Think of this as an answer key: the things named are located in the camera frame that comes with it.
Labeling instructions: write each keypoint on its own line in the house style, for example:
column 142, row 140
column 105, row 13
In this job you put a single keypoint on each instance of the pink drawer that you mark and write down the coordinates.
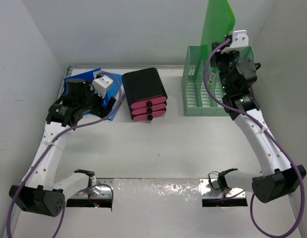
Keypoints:
column 147, row 110
column 144, row 103
column 149, row 116

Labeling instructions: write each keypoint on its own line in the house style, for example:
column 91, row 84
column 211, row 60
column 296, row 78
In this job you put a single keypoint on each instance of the black drawer cabinet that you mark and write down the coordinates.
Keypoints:
column 142, row 84

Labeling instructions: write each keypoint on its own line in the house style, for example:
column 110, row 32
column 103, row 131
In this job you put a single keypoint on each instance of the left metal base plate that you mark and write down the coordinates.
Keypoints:
column 102, row 190

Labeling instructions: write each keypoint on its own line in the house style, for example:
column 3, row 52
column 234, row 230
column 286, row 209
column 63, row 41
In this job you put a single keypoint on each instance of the metal base plate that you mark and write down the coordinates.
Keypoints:
column 209, row 189
column 102, row 190

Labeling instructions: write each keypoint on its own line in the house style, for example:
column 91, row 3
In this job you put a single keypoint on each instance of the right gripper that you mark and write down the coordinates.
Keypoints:
column 217, row 55

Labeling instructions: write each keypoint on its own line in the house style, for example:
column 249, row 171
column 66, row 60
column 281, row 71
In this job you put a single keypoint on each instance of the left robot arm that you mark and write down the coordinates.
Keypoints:
column 37, row 192

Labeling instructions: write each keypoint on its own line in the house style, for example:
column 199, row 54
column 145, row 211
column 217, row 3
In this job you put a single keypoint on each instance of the pink top drawer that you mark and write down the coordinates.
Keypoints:
column 144, row 103

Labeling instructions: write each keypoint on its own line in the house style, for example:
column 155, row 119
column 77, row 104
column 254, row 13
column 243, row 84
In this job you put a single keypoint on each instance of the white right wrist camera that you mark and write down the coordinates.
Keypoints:
column 238, row 41

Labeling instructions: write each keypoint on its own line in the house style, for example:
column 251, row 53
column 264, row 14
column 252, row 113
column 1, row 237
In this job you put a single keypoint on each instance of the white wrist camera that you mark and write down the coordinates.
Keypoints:
column 102, row 85
column 238, row 41

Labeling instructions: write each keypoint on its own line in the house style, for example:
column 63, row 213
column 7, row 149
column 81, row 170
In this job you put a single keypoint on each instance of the white front cover board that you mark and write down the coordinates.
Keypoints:
column 159, row 208

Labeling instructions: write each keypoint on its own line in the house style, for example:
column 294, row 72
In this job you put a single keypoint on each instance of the blue plastic folder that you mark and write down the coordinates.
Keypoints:
column 86, row 74

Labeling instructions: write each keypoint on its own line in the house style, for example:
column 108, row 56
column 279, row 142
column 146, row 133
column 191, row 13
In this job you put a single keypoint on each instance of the pink bottom drawer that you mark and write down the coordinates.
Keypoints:
column 149, row 116

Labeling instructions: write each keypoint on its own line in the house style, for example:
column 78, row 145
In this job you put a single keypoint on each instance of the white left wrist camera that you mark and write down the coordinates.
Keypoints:
column 102, row 85

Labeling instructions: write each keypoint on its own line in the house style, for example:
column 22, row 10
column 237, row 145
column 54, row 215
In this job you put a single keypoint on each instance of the green plastic folder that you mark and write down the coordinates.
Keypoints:
column 219, row 21

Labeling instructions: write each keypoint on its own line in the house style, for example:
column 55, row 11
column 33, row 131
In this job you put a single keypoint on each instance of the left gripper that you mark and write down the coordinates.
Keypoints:
column 99, row 110

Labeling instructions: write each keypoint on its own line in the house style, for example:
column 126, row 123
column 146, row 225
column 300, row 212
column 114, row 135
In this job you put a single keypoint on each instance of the green file rack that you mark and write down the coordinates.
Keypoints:
column 197, row 101

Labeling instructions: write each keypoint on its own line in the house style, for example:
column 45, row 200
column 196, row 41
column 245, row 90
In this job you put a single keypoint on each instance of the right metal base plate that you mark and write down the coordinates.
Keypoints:
column 209, row 189

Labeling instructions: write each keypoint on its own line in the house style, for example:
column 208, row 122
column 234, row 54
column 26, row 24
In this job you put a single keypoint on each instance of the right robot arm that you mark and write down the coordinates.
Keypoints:
column 279, row 176

